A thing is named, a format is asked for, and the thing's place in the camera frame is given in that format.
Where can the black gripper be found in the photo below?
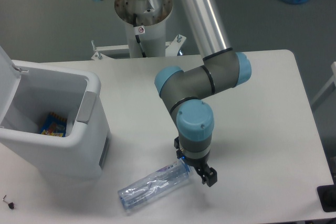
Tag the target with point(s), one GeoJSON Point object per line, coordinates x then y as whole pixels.
{"type": "Point", "coordinates": [198, 160]}

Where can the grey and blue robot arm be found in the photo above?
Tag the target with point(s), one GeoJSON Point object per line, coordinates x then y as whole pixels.
{"type": "Point", "coordinates": [183, 92]}

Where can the white trash can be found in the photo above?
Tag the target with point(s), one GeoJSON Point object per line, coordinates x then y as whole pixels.
{"type": "Point", "coordinates": [29, 92]}

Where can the clear plastic water bottle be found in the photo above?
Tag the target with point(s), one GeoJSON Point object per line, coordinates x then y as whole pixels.
{"type": "Point", "coordinates": [155, 184]}

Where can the black device at table edge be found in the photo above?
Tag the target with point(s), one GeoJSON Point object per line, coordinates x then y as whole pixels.
{"type": "Point", "coordinates": [326, 195]}

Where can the blue snack wrapper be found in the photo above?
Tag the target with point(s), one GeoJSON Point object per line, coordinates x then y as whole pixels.
{"type": "Point", "coordinates": [54, 125]}

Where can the small black metal key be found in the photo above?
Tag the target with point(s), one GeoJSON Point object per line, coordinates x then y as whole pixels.
{"type": "Point", "coordinates": [11, 205]}

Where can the white frame at right edge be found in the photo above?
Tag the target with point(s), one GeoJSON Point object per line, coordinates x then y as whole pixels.
{"type": "Point", "coordinates": [325, 91]}

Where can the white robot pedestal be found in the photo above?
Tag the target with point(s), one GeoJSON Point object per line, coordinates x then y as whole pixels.
{"type": "Point", "coordinates": [145, 27]}

